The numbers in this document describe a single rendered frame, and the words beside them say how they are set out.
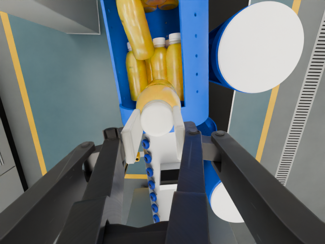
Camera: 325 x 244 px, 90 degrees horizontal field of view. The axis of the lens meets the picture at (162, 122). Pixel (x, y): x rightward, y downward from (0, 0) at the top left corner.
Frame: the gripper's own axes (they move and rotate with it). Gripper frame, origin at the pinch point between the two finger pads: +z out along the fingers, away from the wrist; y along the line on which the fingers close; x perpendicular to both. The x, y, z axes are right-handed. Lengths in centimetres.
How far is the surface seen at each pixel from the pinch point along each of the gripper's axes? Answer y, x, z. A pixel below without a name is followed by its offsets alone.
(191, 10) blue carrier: 8.1, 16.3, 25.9
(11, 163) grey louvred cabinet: -170, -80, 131
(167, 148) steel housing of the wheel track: 0, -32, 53
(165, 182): -2, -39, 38
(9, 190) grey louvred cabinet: -173, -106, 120
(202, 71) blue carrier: 10.9, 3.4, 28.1
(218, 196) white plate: 21, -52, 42
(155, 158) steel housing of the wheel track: -6, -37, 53
